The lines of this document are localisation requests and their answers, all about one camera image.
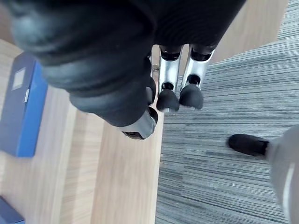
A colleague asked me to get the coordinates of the blue folder with label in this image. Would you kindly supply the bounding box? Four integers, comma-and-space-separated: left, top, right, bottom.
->
0, 51, 49, 158

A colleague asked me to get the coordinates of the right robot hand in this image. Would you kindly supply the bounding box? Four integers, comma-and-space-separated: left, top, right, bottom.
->
4, 0, 247, 141

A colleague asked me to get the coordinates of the dark robot foot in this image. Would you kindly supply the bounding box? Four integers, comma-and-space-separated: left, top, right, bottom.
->
228, 133, 271, 157

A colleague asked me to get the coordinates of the light wood panel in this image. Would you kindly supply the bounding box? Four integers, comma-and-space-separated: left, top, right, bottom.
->
210, 0, 290, 63

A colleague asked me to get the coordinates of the light wood cabinet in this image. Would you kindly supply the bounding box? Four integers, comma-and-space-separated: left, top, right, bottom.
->
0, 38, 165, 224

